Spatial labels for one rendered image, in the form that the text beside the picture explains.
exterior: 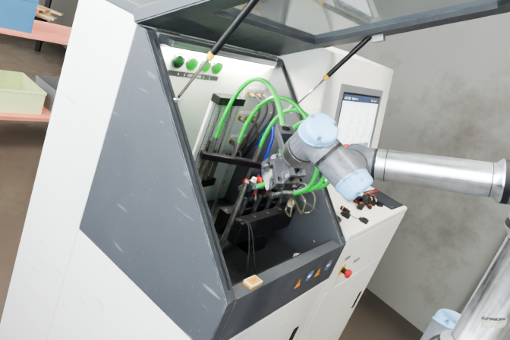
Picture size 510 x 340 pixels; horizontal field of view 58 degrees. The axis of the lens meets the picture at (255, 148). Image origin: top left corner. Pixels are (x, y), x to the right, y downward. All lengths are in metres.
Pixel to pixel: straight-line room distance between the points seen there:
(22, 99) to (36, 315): 2.15
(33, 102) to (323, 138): 3.03
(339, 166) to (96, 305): 0.91
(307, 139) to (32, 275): 1.20
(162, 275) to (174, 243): 0.10
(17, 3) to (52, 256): 2.11
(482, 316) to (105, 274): 1.01
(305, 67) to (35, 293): 1.26
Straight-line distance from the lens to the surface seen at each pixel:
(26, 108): 3.76
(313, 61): 1.76
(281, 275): 1.36
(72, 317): 1.67
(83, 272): 1.57
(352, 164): 0.97
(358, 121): 2.08
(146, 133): 1.27
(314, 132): 0.94
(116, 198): 1.39
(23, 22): 3.49
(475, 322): 1.05
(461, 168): 1.08
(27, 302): 1.90
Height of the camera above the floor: 1.63
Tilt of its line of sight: 17 degrees down
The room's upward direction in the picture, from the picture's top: 22 degrees clockwise
